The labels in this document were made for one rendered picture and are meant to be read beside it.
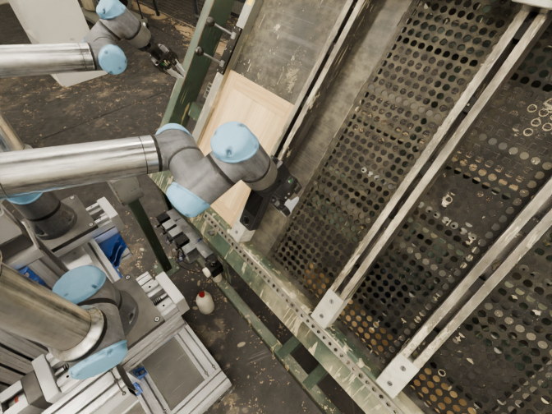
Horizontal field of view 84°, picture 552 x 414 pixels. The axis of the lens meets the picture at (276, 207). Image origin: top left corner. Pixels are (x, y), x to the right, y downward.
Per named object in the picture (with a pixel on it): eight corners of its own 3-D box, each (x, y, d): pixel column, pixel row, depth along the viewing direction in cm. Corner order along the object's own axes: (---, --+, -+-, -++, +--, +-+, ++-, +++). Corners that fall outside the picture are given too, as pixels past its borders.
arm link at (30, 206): (23, 224, 103) (-5, 197, 93) (19, 200, 111) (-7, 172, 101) (62, 209, 108) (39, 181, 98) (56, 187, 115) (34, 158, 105)
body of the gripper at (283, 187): (304, 189, 75) (289, 166, 65) (281, 216, 75) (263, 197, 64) (282, 173, 79) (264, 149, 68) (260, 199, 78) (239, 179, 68)
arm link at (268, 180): (254, 190, 60) (227, 169, 64) (262, 199, 64) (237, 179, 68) (278, 161, 61) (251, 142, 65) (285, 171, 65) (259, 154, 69)
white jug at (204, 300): (196, 306, 203) (190, 292, 188) (209, 297, 207) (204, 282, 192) (204, 318, 198) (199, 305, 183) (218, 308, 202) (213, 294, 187)
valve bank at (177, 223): (156, 237, 170) (142, 209, 152) (179, 223, 176) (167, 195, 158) (207, 301, 145) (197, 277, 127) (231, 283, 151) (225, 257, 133)
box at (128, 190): (114, 195, 166) (100, 170, 152) (135, 185, 171) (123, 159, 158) (124, 208, 160) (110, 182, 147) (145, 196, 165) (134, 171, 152)
